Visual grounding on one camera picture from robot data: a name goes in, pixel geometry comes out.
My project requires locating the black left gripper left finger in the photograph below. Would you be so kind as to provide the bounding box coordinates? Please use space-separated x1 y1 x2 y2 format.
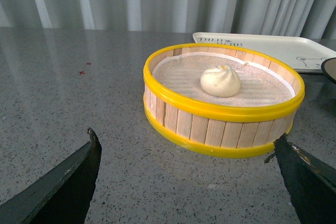
1 128 102 223

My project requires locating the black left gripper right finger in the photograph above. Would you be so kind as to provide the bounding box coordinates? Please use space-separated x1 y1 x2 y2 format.
264 134 335 223

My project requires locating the black rimmed tan plate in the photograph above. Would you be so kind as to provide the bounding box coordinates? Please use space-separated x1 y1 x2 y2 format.
321 58 336 84

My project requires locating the white steamed bun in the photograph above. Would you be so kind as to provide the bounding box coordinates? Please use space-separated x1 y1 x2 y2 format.
200 66 241 98

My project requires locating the white bear tray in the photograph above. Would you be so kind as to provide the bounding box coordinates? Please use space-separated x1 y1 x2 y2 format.
193 32 335 73

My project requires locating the yellow rimmed bamboo steamer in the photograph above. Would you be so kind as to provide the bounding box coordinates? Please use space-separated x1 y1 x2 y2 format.
143 44 305 158

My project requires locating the white steamer cloth liner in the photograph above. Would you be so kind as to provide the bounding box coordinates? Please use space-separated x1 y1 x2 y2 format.
152 52 295 107

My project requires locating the grey pleated curtain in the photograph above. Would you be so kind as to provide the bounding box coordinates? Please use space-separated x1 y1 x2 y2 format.
1 0 335 39

